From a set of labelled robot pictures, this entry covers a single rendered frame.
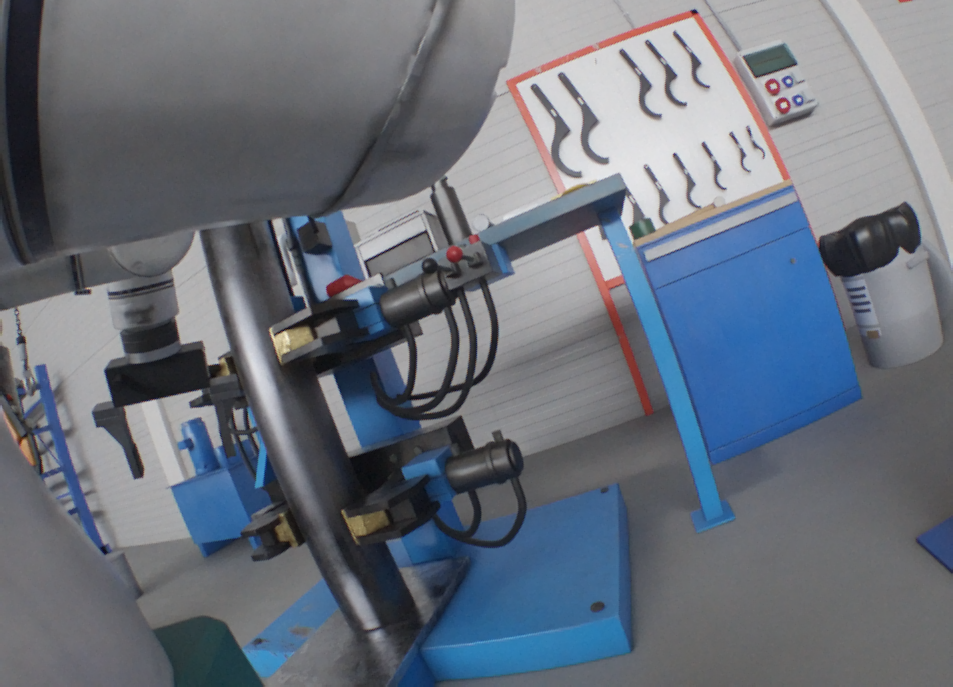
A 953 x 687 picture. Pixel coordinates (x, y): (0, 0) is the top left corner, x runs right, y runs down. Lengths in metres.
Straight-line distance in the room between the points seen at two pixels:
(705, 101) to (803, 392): 2.03
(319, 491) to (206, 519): 2.71
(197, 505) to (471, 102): 3.87
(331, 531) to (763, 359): 1.62
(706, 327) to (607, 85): 1.94
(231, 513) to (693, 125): 4.11
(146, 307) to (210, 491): 3.25
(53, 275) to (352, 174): 0.34
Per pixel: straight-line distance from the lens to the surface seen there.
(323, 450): 1.29
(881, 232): 2.25
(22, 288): 0.46
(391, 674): 1.19
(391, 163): 0.17
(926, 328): 2.43
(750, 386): 1.97
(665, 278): 1.87
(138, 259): 0.44
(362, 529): 1.18
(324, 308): 1.12
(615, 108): 3.26
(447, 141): 0.18
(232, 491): 3.59
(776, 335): 1.98
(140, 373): 0.61
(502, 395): 3.17
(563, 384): 3.10
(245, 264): 1.35
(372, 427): 1.69
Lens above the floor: 0.77
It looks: 3 degrees up
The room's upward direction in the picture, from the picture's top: 21 degrees counter-clockwise
